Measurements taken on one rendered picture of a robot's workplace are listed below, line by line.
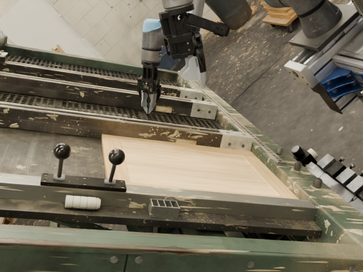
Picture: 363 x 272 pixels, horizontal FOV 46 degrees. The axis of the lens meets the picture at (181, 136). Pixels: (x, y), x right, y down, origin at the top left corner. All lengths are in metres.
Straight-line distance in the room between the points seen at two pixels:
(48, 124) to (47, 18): 3.78
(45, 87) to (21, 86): 0.10
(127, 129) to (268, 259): 0.77
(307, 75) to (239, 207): 0.71
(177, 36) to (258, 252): 0.52
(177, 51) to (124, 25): 5.61
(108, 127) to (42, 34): 3.81
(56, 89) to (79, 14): 4.71
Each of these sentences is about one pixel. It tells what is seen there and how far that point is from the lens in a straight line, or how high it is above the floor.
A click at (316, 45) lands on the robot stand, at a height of 1.04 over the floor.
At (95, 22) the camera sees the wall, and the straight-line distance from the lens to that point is 6.62.
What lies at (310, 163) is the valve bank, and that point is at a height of 0.74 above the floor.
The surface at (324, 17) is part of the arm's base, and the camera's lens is 1.68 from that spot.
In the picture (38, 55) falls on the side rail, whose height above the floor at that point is 1.61.
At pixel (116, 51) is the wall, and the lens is 6.68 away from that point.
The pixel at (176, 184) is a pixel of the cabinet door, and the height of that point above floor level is 1.18.
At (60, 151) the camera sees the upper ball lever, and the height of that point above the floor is 1.52.
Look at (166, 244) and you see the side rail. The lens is 0.85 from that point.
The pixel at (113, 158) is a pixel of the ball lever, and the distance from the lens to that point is 0.96.
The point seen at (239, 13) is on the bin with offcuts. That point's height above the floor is 0.15.
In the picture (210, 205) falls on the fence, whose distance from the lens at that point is 1.11.
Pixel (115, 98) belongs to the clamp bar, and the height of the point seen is 1.29.
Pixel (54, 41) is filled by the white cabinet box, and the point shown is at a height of 1.49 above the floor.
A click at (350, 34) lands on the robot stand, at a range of 1.75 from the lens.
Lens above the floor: 1.73
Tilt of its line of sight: 23 degrees down
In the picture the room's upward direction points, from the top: 44 degrees counter-clockwise
